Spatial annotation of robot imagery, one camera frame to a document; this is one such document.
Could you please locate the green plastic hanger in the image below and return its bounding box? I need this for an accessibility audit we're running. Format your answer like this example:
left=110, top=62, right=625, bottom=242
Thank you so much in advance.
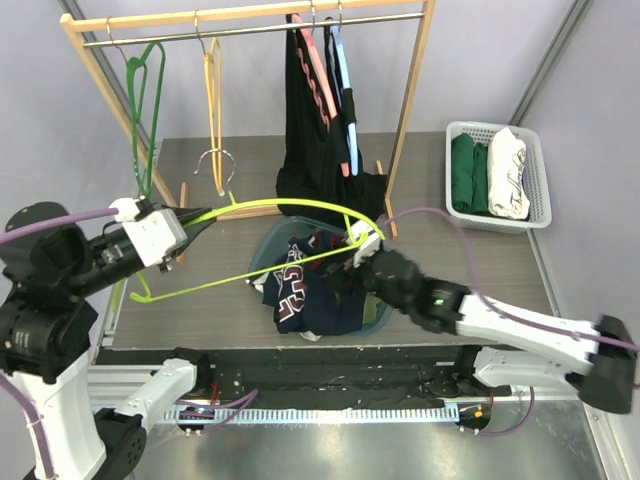
left=125, top=40, right=167, bottom=199

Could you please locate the yellow plastic hanger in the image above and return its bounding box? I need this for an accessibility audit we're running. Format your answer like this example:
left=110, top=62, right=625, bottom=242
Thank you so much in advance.
left=203, top=37, right=225, bottom=196

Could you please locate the folded white shirt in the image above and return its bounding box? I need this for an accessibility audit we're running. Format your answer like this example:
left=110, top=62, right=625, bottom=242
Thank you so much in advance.
left=487, top=127, right=530, bottom=220

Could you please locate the neon yellow hanger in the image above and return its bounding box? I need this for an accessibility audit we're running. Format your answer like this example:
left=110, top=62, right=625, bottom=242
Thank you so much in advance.
left=129, top=193, right=385, bottom=305

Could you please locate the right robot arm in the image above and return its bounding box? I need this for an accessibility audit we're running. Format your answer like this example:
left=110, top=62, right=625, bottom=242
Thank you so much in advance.
left=325, top=249, right=639, bottom=415

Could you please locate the folded dark green shirt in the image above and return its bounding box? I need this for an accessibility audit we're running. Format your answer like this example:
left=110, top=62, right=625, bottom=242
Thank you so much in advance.
left=451, top=133, right=489, bottom=215

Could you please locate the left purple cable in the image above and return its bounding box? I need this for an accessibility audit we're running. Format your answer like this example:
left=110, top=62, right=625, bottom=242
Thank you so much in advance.
left=0, top=207, right=259, bottom=480

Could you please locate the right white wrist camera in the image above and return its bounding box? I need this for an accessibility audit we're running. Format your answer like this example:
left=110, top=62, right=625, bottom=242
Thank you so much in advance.
left=345, top=220, right=382, bottom=268

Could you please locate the teal plastic basin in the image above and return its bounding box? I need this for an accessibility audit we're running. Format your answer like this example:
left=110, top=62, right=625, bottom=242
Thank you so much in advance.
left=249, top=216, right=392, bottom=336

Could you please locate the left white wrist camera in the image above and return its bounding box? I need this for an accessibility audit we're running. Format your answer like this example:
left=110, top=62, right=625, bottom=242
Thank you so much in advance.
left=110, top=197, right=171, bottom=267

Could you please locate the purple cable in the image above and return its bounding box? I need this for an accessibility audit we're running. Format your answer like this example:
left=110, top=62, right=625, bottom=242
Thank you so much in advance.
left=0, top=207, right=259, bottom=480
left=379, top=207, right=640, bottom=351

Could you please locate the wooden clothes rack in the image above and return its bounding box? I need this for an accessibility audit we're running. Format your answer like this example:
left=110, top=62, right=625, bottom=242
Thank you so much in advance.
left=59, top=0, right=437, bottom=265

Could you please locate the white plastic basket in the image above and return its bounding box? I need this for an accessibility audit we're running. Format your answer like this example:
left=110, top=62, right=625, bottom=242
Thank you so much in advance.
left=445, top=121, right=552, bottom=234

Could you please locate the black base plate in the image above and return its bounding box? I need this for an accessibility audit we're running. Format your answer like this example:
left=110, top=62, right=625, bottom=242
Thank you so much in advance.
left=99, top=344, right=514, bottom=407

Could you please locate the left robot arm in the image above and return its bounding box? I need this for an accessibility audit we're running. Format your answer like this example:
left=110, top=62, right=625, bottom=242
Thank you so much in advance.
left=1, top=198, right=213, bottom=479

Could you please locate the olive green tank top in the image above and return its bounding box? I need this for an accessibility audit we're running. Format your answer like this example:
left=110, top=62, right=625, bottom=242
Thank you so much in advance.
left=362, top=293, right=380, bottom=325

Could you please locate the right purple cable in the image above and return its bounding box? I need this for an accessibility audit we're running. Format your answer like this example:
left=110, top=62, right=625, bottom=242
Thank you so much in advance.
left=379, top=207, right=640, bottom=351

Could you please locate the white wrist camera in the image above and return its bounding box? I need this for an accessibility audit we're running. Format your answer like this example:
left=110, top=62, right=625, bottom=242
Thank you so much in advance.
left=110, top=197, right=171, bottom=267
left=345, top=220, right=382, bottom=268

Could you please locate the pink hanger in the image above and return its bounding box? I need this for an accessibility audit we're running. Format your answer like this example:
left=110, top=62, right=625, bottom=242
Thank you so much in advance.
left=289, top=13, right=354, bottom=177

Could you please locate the white slotted cable duct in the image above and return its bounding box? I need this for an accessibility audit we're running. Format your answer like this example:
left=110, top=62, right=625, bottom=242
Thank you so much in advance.
left=160, top=403, right=459, bottom=425

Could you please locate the black white striped tank top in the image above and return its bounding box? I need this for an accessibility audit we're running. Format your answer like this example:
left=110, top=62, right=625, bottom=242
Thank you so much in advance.
left=246, top=267, right=322, bottom=342

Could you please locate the light blue hanger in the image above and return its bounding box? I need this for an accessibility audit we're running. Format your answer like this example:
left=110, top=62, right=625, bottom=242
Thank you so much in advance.
left=323, top=25, right=361, bottom=177

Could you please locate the black dress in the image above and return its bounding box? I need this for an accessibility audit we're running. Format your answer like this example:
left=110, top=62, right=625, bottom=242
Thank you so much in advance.
left=276, top=29, right=386, bottom=220

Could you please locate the navy tank top maroon trim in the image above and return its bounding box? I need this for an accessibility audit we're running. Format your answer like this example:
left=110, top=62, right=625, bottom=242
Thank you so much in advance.
left=276, top=231, right=366, bottom=336

